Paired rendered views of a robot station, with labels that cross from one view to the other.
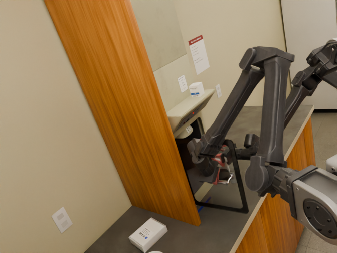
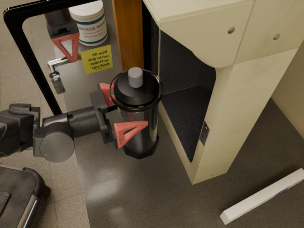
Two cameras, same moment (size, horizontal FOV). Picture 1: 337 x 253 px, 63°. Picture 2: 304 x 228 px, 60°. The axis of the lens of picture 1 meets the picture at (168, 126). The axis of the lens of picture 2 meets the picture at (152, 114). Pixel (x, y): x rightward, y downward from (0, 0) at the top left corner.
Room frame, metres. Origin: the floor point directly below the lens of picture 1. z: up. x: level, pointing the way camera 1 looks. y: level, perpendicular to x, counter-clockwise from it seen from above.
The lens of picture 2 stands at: (1.44, -0.50, 1.67)
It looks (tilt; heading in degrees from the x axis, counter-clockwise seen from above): 55 degrees down; 116
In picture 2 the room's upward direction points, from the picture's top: straight up
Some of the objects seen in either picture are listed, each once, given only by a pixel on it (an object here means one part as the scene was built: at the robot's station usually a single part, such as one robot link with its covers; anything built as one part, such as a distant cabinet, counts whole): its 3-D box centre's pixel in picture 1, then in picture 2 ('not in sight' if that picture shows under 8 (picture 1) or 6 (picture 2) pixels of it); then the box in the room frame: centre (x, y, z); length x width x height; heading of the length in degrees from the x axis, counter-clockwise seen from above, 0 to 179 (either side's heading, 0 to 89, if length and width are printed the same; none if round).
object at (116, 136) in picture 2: not in sight; (125, 123); (1.26, -0.25, 1.21); 0.09 x 0.07 x 0.07; 46
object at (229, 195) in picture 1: (210, 175); (97, 65); (1.10, -0.11, 1.19); 0.30 x 0.01 x 0.40; 51
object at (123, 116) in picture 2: not in sight; (138, 117); (1.26, -0.20, 1.17); 0.11 x 0.11 x 0.21
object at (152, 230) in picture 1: (148, 234); not in sight; (1.11, 0.27, 0.96); 0.16 x 0.12 x 0.04; 127
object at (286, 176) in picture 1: (294, 186); not in sight; (0.56, -0.26, 1.45); 0.09 x 0.08 x 0.12; 105
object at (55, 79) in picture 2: not in sight; (58, 84); (1.04, -0.21, 1.18); 0.02 x 0.02 x 0.06; 51
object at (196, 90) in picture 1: (196, 89); not in sight; (1.33, -0.19, 1.54); 0.05 x 0.05 x 0.06; 50
